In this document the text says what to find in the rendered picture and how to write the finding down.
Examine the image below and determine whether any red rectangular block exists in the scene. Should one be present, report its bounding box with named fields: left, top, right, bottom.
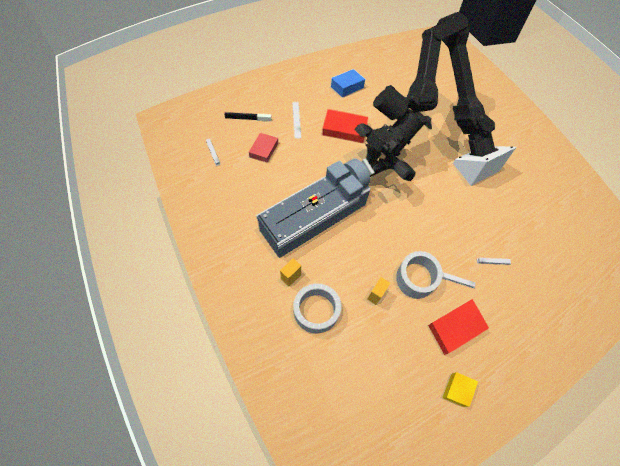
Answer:
left=322, top=110, right=368, bottom=144
left=428, top=299, right=489, bottom=355
left=249, top=133, right=279, bottom=162

